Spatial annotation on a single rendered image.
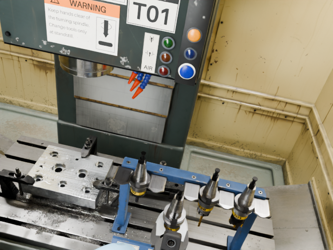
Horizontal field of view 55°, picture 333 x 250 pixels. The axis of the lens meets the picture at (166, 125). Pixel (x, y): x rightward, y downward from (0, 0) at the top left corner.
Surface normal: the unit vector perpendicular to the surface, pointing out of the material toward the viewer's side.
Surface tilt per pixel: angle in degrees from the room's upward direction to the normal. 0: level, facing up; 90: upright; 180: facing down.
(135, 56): 90
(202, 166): 0
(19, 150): 0
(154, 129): 90
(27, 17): 90
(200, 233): 0
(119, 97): 90
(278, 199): 25
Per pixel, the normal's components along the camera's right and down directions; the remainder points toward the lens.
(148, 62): -0.17, 0.57
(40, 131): 0.14, -0.79
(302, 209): -0.27, -0.80
